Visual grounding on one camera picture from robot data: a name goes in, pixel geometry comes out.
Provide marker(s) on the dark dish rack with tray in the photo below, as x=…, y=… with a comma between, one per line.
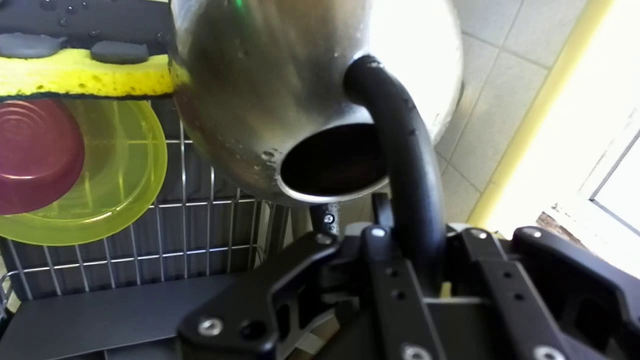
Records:
x=100, y=321

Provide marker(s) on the yellow-green plastic bowl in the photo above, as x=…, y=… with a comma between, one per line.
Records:
x=127, y=173

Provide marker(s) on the red plastic bowl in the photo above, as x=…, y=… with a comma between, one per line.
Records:
x=33, y=152

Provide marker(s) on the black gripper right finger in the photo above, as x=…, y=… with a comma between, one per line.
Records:
x=572, y=300

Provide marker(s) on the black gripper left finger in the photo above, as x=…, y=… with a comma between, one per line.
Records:
x=267, y=300

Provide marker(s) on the yellow sponge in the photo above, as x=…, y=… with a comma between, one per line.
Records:
x=80, y=79

